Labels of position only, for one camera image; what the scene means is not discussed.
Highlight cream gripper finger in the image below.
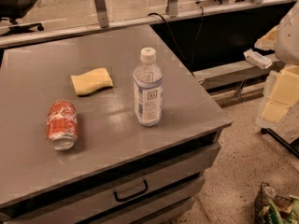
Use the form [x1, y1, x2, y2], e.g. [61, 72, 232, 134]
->
[260, 65, 299, 123]
[254, 26, 278, 50]

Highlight clear blue-label plastic bottle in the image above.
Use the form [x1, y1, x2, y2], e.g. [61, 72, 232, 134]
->
[133, 48, 164, 126]

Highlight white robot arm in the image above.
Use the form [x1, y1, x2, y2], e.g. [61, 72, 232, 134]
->
[254, 2, 299, 128]

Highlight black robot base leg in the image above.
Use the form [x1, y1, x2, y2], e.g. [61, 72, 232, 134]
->
[261, 128, 299, 159]

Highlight red coke can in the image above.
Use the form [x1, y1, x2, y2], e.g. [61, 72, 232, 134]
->
[46, 100, 78, 151]

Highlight yellow sponge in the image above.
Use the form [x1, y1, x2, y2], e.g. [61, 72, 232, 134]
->
[71, 68, 113, 96]

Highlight grey drawer cabinet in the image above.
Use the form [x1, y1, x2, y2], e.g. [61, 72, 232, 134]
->
[0, 25, 231, 224]

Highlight wire basket with snacks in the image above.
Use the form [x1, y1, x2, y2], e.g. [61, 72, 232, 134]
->
[254, 182, 299, 224]

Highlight black drawer handle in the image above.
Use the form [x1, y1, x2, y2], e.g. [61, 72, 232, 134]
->
[113, 179, 149, 203]

